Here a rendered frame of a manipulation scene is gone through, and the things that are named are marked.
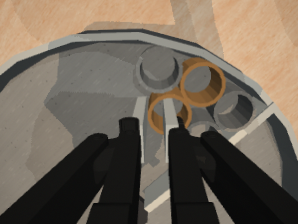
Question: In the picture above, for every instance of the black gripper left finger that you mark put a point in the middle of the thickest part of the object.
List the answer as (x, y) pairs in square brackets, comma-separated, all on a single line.
[(63, 194)]

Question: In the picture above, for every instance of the grey metal ring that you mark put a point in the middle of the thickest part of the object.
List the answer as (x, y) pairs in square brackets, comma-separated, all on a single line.
[(202, 117), (159, 86), (241, 116)]

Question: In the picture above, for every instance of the bronze bushing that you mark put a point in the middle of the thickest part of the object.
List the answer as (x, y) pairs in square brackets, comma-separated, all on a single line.
[(156, 121), (212, 93)]

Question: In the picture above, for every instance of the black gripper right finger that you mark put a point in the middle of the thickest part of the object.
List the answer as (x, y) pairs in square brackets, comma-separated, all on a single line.
[(245, 191)]

